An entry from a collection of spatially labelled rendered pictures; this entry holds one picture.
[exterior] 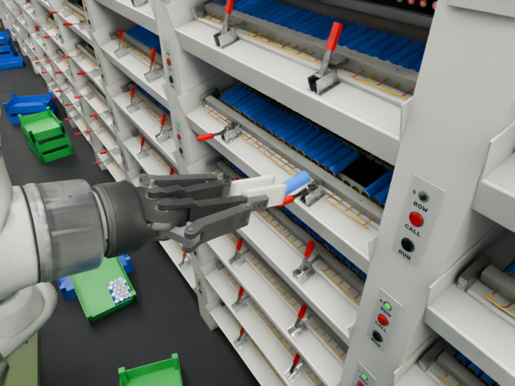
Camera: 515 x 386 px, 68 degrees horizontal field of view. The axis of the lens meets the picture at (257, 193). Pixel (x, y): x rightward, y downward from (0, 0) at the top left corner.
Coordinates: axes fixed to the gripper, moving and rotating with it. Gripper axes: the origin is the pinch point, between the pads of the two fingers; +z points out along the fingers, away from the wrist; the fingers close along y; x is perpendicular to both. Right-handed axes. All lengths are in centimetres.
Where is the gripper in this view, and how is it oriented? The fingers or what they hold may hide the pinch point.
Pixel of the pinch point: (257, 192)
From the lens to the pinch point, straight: 50.2
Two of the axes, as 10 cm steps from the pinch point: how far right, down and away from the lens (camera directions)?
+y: -5.8, -4.9, 6.5
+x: -2.0, 8.6, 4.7
